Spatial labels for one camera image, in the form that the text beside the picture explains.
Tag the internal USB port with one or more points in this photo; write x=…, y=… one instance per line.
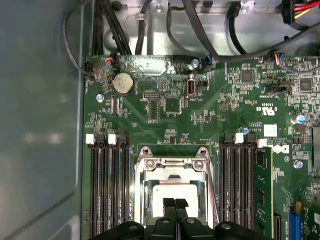
x=191, y=86

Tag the blue expansion slot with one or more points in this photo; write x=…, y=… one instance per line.
x=294, y=225

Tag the RAM slot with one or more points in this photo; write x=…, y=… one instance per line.
x=93, y=187
x=238, y=185
x=250, y=185
x=124, y=187
x=111, y=187
x=226, y=185
x=100, y=187

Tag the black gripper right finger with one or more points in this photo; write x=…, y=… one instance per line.
x=192, y=228

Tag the green RAM stick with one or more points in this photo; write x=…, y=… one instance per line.
x=263, y=190

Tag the white motherboard label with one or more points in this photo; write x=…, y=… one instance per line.
x=270, y=130

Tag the silver socket cover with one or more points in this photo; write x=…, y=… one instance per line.
x=160, y=178

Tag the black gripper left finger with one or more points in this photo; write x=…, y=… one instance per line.
x=165, y=228

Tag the round coin battery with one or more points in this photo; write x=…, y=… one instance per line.
x=123, y=83

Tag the green motherboard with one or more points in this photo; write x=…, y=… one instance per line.
x=212, y=105

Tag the silver motherboard screw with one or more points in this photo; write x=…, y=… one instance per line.
x=298, y=164
x=100, y=98
x=194, y=62

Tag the black and silver PC case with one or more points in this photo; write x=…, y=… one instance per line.
x=37, y=125

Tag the CPU socket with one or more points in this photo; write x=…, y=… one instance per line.
x=147, y=165

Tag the square black chip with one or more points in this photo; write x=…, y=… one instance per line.
x=247, y=76
x=306, y=84

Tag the silver CPU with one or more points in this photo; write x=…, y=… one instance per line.
x=160, y=200

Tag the thin metal locking lever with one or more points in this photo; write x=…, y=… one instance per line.
x=212, y=190
x=137, y=190

